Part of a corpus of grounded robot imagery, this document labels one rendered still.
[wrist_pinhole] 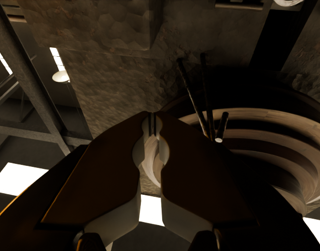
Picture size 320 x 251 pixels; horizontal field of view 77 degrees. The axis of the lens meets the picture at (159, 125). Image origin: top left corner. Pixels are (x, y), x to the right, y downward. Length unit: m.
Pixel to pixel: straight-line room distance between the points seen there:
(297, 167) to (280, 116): 0.11
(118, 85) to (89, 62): 0.09
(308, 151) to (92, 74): 0.52
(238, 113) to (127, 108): 0.36
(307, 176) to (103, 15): 0.45
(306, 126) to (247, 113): 0.10
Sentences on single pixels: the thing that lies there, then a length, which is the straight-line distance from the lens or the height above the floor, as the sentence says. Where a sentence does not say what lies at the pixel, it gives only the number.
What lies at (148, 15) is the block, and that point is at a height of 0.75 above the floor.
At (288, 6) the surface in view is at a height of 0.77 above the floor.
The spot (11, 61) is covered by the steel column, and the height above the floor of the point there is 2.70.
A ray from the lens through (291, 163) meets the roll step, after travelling 0.44.
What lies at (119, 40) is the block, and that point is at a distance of 0.31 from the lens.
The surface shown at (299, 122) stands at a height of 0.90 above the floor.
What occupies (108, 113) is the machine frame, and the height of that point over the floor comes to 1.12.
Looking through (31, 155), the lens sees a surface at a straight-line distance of 9.73.
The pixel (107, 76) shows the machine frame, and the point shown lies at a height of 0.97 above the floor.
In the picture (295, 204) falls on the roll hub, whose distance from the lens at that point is 0.49.
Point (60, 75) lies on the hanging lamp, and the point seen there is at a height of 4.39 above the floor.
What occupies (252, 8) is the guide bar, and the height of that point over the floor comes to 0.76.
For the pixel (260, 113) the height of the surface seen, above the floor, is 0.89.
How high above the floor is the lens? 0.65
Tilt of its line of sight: 49 degrees up
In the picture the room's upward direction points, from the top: 180 degrees counter-clockwise
